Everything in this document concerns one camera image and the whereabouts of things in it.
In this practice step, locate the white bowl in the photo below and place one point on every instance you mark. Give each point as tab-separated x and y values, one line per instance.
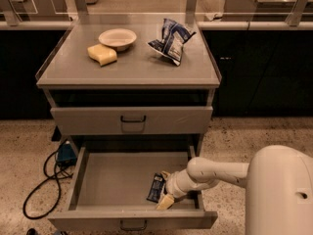
119	39

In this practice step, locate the yellow sponge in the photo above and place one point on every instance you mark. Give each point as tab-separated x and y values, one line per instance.
102	54

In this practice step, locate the closed top drawer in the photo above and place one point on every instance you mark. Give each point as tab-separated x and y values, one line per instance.
131	120

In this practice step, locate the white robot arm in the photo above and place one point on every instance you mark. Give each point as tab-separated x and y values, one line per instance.
278	182

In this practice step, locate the grey background counter left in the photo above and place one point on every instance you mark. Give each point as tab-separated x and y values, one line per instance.
34	10

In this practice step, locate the blue rxbar blueberry bar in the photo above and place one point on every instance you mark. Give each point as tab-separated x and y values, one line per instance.
157	188

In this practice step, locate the grey drawer cabinet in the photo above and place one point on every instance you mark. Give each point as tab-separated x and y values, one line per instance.
140	77

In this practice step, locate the blue white chip bag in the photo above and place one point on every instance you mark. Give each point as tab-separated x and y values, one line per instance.
173	38

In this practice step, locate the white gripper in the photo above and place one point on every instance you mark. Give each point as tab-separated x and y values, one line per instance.
172	186

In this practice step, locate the blue power adapter box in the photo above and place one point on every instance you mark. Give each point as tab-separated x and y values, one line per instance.
65	155

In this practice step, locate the grey background counter right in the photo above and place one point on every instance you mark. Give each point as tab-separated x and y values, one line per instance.
257	10

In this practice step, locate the open middle drawer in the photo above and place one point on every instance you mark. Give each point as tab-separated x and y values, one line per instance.
109	191

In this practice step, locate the grey background counter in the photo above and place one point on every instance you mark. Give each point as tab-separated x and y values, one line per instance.
257	10
34	10

